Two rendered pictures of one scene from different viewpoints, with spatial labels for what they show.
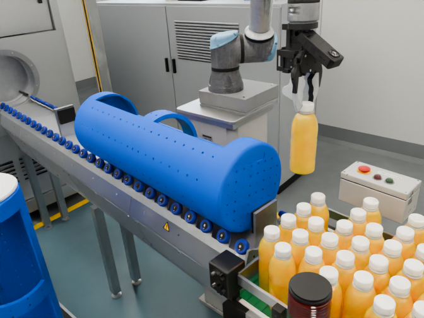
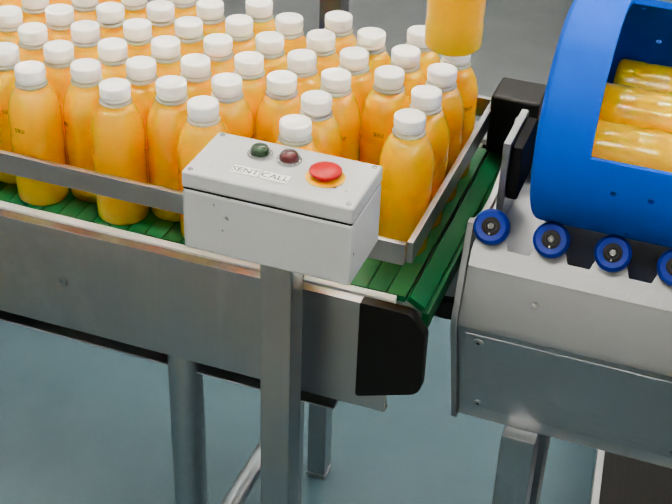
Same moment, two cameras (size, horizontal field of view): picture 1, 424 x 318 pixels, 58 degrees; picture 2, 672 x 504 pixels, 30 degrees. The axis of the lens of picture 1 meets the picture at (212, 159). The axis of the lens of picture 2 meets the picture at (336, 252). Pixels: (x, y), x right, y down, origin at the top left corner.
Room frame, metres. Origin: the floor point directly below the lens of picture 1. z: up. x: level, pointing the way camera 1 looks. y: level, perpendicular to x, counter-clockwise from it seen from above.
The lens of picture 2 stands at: (2.06, -1.02, 1.79)
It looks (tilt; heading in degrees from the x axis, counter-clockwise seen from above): 34 degrees down; 151
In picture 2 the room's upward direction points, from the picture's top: 2 degrees clockwise
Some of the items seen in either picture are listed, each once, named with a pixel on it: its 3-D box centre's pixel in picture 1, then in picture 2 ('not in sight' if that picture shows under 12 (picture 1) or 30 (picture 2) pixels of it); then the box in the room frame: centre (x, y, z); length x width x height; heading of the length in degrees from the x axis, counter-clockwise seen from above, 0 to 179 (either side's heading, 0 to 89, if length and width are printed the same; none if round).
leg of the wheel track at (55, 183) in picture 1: (56, 185); not in sight; (2.50, 1.17, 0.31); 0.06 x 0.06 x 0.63; 42
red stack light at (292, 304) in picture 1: (309, 300); not in sight; (0.42, -0.13, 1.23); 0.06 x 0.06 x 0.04
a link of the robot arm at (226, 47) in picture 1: (226, 48); not in sight; (1.60, -0.09, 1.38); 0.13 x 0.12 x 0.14; 92
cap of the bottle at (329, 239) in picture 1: (329, 239); (354, 58); (0.74, -0.27, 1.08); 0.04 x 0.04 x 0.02
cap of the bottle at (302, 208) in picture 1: (303, 208); (426, 97); (0.87, -0.24, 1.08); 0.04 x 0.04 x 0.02
